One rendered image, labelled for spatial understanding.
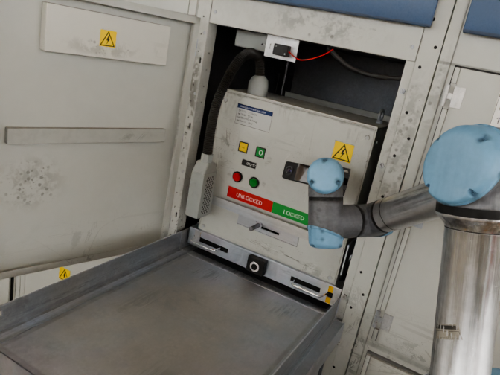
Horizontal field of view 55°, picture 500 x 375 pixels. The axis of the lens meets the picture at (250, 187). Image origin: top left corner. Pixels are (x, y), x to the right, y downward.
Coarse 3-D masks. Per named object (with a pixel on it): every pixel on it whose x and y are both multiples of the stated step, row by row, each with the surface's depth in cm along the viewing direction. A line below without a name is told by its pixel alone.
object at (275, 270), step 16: (208, 240) 157; (224, 240) 154; (224, 256) 155; (240, 256) 152; (272, 272) 147; (288, 272) 144; (304, 272) 143; (304, 288) 142; (320, 288) 140; (336, 288) 137
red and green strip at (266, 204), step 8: (232, 192) 150; (240, 192) 149; (240, 200) 149; (248, 200) 148; (256, 200) 147; (264, 200) 145; (264, 208) 146; (272, 208) 144; (280, 208) 143; (288, 208) 142; (288, 216) 142; (296, 216) 141; (304, 216) 140; (304, 224) 140
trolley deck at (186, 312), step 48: (144, 288) 132; (192, 288) 137; (240, 288) 143; (48, 336) 106; (96, 336) 109; (144, 336) 112; (192, 336) 116; (240, 336) 119; (288, 336) 123; (336, 336) 130
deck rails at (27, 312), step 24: (168, 240) 152; (120, 264) 134; (144, 264) 144; (48, 288) 113; (72, 288) 120; (96, 288) 127; (24, 312) 108; (48, 312) 113; (0, 336) 102; (312, 336) 119; (288, 360) 104
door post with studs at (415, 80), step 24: (432, 24) 111; (432, 48) 112; (408, 72) 116; (432, 72) 113; (408, 96) 116; (408, 120) 117; (384, 144) 122; (408, 144) 118; (384, 168) 123; (384, 192) 123; (360, 240) 129; (360, 264) 130; (360, 288) 131; (360, 312) 132; (336, 360) 138
